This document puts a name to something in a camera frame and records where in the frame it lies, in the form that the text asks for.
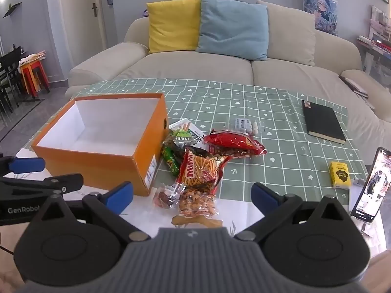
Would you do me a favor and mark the orange stick snack bag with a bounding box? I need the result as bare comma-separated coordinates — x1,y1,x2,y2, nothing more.
178,146,233,196

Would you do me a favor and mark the small red-brown snack packet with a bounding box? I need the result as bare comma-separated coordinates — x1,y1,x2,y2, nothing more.
152,183,184,209

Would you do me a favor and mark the black notebook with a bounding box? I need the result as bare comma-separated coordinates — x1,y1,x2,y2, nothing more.
302,100,347,145

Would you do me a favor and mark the black smartphone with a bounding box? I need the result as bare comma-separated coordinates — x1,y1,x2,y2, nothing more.
350,146,391,224

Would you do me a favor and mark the red stool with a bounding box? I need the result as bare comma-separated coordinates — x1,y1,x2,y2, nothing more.
20,61,51,98

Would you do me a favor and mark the green checked tablecloth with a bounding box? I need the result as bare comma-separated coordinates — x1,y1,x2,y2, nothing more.
15,78,370,235

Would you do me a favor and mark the beige pillow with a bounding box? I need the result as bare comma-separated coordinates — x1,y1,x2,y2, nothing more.
256,0,316,67

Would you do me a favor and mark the black dining chair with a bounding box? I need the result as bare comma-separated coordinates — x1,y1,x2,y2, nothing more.
0,84,13,114
0,46,24,104

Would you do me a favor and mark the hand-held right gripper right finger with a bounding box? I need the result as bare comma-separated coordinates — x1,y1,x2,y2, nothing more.
234,182,351,242

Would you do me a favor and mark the grey phone stand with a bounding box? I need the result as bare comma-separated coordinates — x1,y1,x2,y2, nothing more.
351,176,373,238

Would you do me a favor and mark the light green snack packet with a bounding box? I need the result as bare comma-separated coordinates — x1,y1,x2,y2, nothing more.
165,128,197,148

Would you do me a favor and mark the light blue pillow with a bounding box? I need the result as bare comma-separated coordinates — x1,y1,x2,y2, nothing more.
195,0,269,62

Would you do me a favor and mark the small yellow box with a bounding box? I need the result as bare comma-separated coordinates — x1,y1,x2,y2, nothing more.
329,161,351,190

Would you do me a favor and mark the orange cardboard box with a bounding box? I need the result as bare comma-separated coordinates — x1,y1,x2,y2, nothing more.
31,93,169,197

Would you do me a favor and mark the clear peanut snack packet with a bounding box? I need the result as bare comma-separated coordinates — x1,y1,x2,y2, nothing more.
178,188,220,219

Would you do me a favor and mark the white door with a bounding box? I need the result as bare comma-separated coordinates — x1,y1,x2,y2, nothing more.
59,0,103,80

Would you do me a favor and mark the printed figure pillow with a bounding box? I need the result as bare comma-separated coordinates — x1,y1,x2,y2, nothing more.
301,0,339,36

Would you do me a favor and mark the dark wall shelf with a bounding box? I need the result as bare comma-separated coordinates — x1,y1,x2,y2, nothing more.
3,2,22,18

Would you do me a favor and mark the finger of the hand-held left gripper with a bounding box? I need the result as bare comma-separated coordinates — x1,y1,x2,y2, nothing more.
0,156,46,178
0,173,84,198

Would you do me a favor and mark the white stick snack packet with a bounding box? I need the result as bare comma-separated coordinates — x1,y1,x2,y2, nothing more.
169,119,206,147

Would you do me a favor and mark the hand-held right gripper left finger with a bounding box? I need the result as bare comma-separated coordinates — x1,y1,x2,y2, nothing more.
38,181,152,242

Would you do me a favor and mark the yellow pillow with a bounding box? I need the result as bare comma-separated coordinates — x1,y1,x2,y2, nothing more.
146,0,202,54

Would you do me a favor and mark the white cloth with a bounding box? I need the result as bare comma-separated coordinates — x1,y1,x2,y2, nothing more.
19,52,46,66

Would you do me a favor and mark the red snack bag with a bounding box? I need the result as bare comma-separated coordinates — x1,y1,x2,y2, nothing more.
203,129,268,159

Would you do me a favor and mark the beige sofa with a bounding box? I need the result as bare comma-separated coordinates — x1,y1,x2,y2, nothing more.
65,0,391,165

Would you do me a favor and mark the clear packet of white balls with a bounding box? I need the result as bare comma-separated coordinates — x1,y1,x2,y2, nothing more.
224,118,264,135

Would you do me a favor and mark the white bookshelf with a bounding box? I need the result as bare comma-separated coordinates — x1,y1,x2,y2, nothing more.
357,4,391,78

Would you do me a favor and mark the dark green snack packet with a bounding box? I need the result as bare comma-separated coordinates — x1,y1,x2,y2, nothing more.
162,145,181,176

